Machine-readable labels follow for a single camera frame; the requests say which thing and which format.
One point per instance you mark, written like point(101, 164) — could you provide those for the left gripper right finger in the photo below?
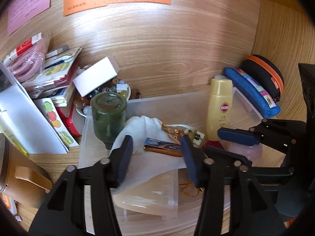
point(251, 210)

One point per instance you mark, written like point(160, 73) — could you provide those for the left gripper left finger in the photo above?
point(62, 212)

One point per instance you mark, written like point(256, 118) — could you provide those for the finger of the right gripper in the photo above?
point(227, 161)
point(238, 136)

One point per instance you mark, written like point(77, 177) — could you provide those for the mahjong tile charm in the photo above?
point(196, 137)

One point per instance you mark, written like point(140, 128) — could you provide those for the gold sunscreen bottle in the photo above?
point(220, 104)

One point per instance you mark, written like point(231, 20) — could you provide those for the blue staples box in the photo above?
point(162, 147)

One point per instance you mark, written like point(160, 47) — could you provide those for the cream jar with clear lid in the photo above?
point(158, 196)

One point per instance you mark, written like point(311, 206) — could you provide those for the green glass spray bottle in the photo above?
point(108, 114)

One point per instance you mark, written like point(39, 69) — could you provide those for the pink macaron-shaped case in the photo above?
point(253, 153)

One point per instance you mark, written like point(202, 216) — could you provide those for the red charm with gold ribbon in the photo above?
point(215, 144)

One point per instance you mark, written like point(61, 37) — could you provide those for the blue patchwork pencil case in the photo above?
point(253, 91)

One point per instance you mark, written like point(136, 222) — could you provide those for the green orange tube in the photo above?
point(10, 203)

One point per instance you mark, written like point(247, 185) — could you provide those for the brown mug with lid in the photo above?
point(21, 179)

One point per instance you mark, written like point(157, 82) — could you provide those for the black orange zip pouch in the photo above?
point(266, 74)

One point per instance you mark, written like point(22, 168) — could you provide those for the clear plastic storage bin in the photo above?
point(144, 118)

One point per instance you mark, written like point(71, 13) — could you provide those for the fruit pattern booklet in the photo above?
point(49, 111)

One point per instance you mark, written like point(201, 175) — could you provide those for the stack of books and packets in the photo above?
point(56, 81)

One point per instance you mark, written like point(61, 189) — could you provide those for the white rectangular box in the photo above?
point(96, 75)

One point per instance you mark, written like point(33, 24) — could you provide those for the pink packet with red label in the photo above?
point(28, 59)

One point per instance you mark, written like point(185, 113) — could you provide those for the pink sticky note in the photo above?
point(21, 11)

